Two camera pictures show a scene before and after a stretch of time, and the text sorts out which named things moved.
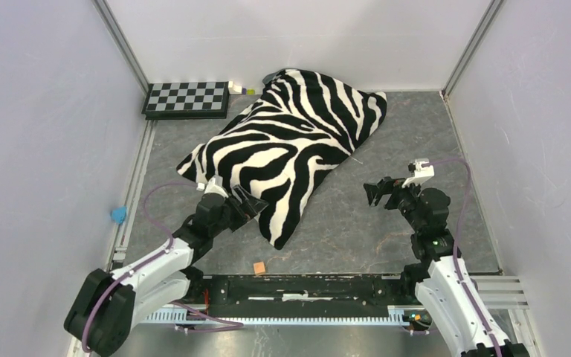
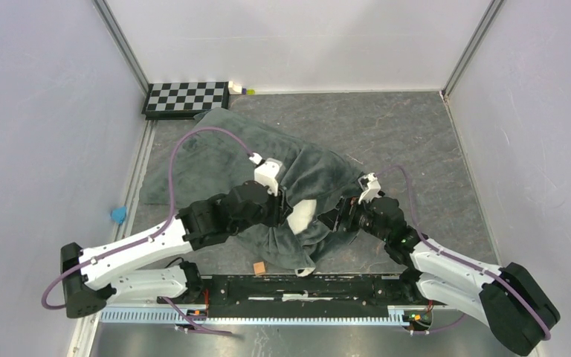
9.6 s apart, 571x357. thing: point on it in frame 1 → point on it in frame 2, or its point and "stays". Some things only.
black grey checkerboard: x=186 y=100 stays
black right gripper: x=385 y=185 → x=346 y=210
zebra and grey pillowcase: x=281 y=147 → x=233 y=178
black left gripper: x=250 y=204 stays
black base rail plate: x=305 y=294 stays
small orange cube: x=259 y=268 stays
